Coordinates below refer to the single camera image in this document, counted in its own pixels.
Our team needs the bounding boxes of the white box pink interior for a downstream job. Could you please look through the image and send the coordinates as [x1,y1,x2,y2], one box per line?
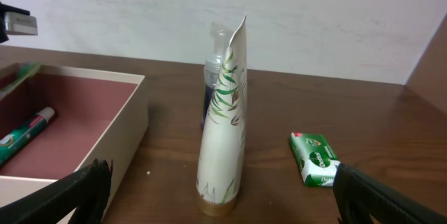
[1,64,148,213]

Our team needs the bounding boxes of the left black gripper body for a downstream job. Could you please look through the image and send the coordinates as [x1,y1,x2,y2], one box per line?
[0,3,30,43]

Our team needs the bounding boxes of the clear pump soap bottle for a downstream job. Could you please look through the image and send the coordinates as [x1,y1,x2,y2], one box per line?
[201,22,233,128]

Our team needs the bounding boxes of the teal toothpaste tube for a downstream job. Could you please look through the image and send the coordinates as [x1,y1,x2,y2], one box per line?
[1,107,55,167]

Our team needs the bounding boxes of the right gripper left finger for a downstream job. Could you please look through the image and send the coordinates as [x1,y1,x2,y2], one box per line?
[1,158,113,224]

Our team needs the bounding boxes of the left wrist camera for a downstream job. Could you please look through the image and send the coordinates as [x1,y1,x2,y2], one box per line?
[4,12,38,36]

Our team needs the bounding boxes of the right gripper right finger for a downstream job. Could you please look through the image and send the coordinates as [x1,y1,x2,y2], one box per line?
[332,163,446,224]

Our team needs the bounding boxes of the green soap bar pack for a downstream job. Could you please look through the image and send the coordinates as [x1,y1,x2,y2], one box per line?
[290,132,341,187]

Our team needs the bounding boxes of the white leaf-print lotion tube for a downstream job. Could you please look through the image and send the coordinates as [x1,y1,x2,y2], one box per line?
[196,17,248,217]

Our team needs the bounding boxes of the green white toothbrush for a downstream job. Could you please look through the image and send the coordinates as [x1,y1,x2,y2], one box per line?
[1,62,42,99]

